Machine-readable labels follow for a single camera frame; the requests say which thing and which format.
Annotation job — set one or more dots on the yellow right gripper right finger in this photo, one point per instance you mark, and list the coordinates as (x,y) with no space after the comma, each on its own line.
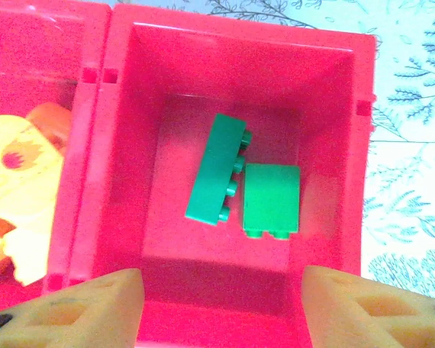
(366,315)

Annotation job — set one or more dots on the green long lego brick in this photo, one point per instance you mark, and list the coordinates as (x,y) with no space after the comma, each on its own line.
(217,170)

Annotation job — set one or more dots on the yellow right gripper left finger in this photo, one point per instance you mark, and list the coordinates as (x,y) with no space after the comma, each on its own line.
(87,315)

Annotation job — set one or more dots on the green square lego brick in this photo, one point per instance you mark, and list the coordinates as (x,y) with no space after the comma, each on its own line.
(272,195)

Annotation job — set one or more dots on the red plastic bin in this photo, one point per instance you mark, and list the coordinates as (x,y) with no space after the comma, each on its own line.
(40,65)
(311,145)

